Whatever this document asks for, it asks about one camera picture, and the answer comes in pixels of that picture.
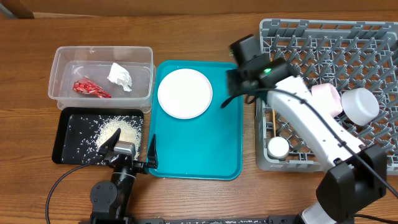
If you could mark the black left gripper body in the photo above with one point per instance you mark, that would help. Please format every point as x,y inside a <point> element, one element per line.
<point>139,167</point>

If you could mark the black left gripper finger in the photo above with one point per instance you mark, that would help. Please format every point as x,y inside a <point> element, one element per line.
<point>109,144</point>
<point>152,159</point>

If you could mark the red snack wrapper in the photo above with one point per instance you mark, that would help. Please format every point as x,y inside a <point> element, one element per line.
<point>88,87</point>

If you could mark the white tissue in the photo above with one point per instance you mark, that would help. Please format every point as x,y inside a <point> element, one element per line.
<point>120,76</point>

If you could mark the white cup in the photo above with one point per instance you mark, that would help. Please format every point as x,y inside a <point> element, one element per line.
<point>278,148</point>

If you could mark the wooden chopstick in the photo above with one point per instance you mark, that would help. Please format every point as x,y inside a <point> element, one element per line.
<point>274,123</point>

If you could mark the pink white bowl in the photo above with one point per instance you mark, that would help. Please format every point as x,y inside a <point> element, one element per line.
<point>327,96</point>

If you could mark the grey bowl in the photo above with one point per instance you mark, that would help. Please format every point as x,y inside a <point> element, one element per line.
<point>360,106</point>

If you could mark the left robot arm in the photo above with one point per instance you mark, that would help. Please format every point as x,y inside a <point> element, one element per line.
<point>110,198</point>

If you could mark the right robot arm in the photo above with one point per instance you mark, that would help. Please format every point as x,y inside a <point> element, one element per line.
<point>355,174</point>

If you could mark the black waste tray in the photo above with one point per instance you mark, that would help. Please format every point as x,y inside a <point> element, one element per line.
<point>81,131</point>

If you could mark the teal plastic tray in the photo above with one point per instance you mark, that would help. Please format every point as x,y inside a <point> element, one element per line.
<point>209,146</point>

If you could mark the clear plastic storage box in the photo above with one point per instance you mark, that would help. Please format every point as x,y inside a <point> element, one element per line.
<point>95,63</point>

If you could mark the large white plate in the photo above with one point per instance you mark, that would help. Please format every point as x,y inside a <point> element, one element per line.
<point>185,93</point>

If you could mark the grey dish rack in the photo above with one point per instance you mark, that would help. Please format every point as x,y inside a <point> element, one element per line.
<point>348,55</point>

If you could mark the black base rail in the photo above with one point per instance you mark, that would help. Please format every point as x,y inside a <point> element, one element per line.
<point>273,219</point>

